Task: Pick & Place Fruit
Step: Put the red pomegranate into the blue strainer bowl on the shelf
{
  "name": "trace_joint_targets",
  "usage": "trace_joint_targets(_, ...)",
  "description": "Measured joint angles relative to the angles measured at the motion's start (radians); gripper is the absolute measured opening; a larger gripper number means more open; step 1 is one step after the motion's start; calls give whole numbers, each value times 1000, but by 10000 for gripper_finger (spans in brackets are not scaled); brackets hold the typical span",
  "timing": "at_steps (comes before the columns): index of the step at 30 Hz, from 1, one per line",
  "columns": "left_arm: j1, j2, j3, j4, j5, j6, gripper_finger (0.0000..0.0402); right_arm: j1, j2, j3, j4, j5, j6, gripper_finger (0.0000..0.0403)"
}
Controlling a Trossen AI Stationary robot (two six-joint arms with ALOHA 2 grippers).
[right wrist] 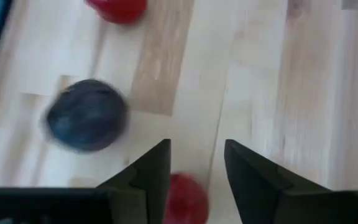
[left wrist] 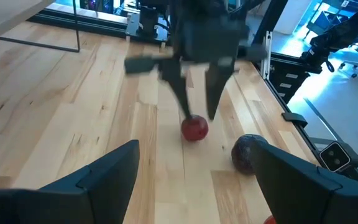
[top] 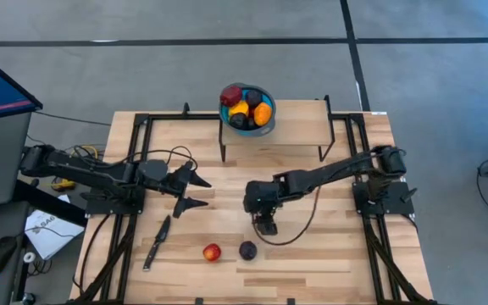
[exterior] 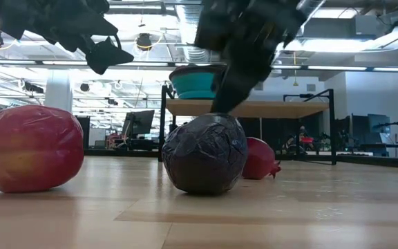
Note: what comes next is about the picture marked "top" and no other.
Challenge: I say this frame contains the wooden riser shelf black legs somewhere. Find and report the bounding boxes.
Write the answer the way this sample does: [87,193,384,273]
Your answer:
[218,95,336,163]

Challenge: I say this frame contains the yellow tool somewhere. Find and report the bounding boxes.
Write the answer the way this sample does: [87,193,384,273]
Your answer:
[51,178,77,191]

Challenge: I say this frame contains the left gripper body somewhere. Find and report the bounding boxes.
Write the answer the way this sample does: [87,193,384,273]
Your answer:
[163,163,197,198]

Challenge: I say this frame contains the orange fruit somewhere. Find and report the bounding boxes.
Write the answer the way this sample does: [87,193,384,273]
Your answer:
[253,102,274,127]

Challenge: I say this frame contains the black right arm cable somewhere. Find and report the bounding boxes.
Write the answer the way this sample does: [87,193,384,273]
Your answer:
[251,186,322,247]

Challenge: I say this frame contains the black aluminium table frame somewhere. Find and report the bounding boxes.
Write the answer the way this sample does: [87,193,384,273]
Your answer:
[69,110,438,305]

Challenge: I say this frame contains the black knife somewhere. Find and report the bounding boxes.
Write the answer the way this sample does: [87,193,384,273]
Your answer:
[142,214,172,272]

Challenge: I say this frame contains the yellow fruit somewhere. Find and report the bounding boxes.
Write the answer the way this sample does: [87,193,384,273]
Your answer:
[228,100,250,118]

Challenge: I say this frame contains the blue grey collapsible bowl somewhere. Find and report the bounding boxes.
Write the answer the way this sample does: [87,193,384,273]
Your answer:
[219,82,277,138]

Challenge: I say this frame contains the dark avocado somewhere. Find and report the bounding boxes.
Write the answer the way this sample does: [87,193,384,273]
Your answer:
[229,112,248,130]

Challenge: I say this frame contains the large dark purple fruit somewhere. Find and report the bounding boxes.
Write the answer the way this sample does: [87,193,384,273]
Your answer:
[238,240,258,261]

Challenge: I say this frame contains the dark cable under table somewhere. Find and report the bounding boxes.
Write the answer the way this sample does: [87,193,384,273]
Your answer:
[72,213,114,297]

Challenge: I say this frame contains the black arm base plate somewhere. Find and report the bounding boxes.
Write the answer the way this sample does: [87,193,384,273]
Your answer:
[352,181,414,215]
[85,186,146,215]

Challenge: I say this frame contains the yellow cable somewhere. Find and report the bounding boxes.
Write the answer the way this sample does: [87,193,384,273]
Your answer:
[74,145,100,158]

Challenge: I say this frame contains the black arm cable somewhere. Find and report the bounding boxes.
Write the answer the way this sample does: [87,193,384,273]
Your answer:
[69,145,198,170]
[251,186,322,247]

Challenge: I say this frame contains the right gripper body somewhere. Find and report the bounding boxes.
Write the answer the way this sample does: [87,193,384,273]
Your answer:
[252,209,279,236]

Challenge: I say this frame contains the small dark plum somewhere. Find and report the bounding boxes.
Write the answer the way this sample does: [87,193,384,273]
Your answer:
[245,89,263,108]

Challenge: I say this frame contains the red yellow apple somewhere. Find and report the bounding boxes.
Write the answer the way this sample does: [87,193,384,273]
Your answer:
[202,242,222,263]

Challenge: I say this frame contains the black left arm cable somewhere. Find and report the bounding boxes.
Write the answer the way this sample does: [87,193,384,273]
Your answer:
[69,145,198,170]

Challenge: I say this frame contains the white booklet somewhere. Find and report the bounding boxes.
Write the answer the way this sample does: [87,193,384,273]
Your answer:
[24,209,85,260]

